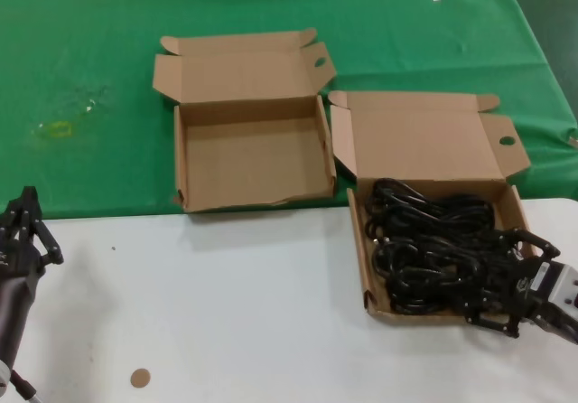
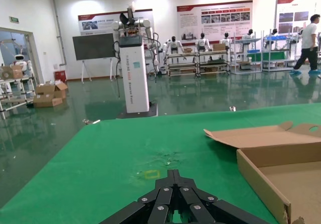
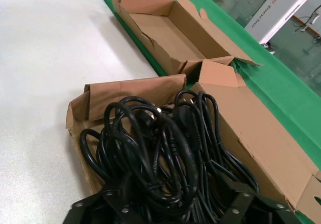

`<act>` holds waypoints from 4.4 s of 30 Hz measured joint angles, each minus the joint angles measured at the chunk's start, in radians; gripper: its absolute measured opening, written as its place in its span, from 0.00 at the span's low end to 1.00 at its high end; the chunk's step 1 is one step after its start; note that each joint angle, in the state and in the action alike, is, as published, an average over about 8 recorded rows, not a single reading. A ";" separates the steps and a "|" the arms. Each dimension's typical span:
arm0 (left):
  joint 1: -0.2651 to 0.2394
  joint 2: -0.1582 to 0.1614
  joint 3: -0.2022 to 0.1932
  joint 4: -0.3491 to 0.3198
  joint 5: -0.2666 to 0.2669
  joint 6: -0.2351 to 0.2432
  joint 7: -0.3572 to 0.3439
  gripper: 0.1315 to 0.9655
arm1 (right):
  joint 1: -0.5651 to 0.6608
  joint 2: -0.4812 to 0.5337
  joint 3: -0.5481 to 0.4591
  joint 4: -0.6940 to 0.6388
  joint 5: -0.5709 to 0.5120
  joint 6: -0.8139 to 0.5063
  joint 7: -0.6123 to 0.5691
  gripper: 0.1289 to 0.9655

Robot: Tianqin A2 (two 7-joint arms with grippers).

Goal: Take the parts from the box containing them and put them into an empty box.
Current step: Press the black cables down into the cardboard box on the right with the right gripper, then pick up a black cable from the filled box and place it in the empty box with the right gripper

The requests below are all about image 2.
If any round cardboard reel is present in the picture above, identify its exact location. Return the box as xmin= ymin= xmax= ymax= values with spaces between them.
xmin=1 ymin=66 xmax=13 ymax=80

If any clear crumpled tape patch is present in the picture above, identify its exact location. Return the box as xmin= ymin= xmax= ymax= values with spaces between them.
xmin=147 ymin=150 xmax=182 ymax=168

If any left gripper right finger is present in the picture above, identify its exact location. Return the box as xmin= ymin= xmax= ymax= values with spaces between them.
xmin=174 ymin=170 xmax=273 ymax=224

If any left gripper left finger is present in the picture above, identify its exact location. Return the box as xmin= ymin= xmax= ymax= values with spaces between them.
xmin=100 ymin=170 xmax=175 ymax=224

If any wall poster with photos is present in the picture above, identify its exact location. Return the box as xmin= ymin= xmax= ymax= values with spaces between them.
xmin=275 ymin=0 xmax=321 ymax=36

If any large red white wall poster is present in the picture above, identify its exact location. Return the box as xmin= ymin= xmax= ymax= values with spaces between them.
xmin=177 ymin=0 xmax=253 ymax=42

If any person in white shirt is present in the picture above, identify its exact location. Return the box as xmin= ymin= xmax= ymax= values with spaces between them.
xmin=290 ymin=14 xmax=321 ymax=75

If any red floor cabinet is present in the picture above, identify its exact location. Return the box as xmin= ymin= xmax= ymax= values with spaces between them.
xmin=54 ymin=70 xmax=67 ymax=82

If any black display board on stand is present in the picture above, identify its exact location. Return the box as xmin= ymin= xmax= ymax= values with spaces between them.
xmin=72 ymin=32 xmax=115 ymax=83

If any grey glass door frame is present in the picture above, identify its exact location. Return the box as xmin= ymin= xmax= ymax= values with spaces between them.
xmin=0 ymin=27 xmax=39 ymax=84

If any white pedestal robot body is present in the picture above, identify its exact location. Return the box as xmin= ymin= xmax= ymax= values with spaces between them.
xmin=119 ymin=25 xmax=151 ymax=114

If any flat labelled cardboard box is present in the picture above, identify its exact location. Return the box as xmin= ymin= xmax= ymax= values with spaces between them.
xmin=33 ymin=94 xmax=63 ymax=108

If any distant green table sheet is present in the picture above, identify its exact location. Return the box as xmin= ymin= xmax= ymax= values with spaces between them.
xmin=246 ymin=51 xmax=287 ymax=64

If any background robot black head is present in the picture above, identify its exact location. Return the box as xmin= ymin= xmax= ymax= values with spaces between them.
xmin=119 ymin=4 xmax=138 ymax=26

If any small white orange robot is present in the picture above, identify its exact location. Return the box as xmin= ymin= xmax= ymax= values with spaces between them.
xmin=10 ymin=54 xmax=33 ymax=75

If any grey wall pipe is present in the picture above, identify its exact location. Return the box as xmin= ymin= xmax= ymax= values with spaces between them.
xmin=52 ymin=0 xmax=68 ymax=66

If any closed cardboard box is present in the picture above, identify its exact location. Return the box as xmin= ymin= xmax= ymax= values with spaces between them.
xmin=35 ymin=84 xmax=56 ymax=96

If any white pipe rack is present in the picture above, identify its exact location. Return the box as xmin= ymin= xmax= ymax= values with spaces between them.
xmin=0 ymin=70 xmax=36 ymax=120

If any wall poster with red stripe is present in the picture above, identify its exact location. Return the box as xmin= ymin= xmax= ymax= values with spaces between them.
xmin=77 ymin=9 xmax=154 ymax=36

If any grey metal shelf rack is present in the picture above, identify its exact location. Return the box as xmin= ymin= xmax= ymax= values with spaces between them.
xmin=260 ymin=30 xmax=300 ymax=73
xmin=230 ymin=32 xmax=263 ymax=74

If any open cardboard box torn rim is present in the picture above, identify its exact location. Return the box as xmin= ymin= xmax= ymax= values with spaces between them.
xmin=203 ymin=121 xmax=321 ymax=224

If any pipe frame workbench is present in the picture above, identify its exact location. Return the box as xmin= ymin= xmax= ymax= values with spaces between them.
xmin=197 ymin=49 xmax=231 ymax=76
xmin=165 ymin=51 xmax=198 ymax=78

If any black pedestal base plate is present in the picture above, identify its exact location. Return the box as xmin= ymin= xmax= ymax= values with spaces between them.
xmin=115 ymin=100 xmax=159 ymax=120

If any open cardboard box on floor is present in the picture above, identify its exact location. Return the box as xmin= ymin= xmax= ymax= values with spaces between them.
xmin=53 ymin=81 xmax=69 ymax=99

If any small cardboard box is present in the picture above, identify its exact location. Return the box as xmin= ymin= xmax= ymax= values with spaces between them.
xmin=11 ymin=65 xmax=24 ymax=79

